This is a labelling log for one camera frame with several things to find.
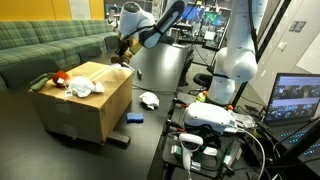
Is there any black diagonal frame pole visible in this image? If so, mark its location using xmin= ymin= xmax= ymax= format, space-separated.
xmin=231 ymin=0 xmax=291 ymax=108

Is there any blue sponge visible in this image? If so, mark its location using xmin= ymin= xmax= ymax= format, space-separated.
xmin=126 ymin=112 xmax=145 ymax=124

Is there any white VR controller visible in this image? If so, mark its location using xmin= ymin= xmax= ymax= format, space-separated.
xmin=178 ymin=133 xmax=204 ymax=174

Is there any clear plastic bag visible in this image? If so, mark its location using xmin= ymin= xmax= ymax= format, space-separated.
xmin=233 ymin=111 xmax=258 ymax=129

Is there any white VR headset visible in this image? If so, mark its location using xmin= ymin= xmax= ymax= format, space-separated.
xmin=182 ymin=101 xmax=238 ymax=135

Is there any white paper sheet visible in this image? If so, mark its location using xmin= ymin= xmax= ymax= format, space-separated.
xmin=204 ymin=30 xmax=217 ymax=42

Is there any dark wall switch panel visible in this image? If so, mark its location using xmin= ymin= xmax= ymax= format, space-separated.
xmin=288 ymin=20 xmax=308 ymax=33

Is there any green plaid sofa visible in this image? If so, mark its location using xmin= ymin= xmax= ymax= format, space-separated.
xmin=0 ymin=19 xmax=126 ymax=91

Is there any blue computer monitor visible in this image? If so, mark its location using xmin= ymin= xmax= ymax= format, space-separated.
xmin=181 ymin=3 xmax=206 ymax=23

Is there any small yellow-green bottle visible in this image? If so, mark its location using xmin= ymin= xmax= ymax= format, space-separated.
xmin=195 ymin=90 xmax=208 ymax=104

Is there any black office chair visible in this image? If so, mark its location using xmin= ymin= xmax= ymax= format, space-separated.
xmin=192 ymin=64 xmax=218 ymax=91

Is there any red round plush toy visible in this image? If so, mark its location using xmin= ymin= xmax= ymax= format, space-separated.
xmin=52 ymin=70 xmax=71 ymax=89

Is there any white cable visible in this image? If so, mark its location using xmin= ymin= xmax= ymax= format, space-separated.
xmin=238 ymin=128 xmax=267 ymax=180

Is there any black laptop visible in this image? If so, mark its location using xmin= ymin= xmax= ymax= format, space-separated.
xmin=258 ymin=72 xmax=320 ymax=174

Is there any green plush vegetable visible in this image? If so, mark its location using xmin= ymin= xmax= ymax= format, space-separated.
xmin=29 ymin=72 xmax=56 ymax=92

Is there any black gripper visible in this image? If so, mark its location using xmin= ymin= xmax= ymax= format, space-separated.
xmin=114 ymin=36 xmax=135 ymax=66

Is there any brown cardboard box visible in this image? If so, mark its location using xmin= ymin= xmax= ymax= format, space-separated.
xmin=28 ymin=60 xmax=134 ymax=145

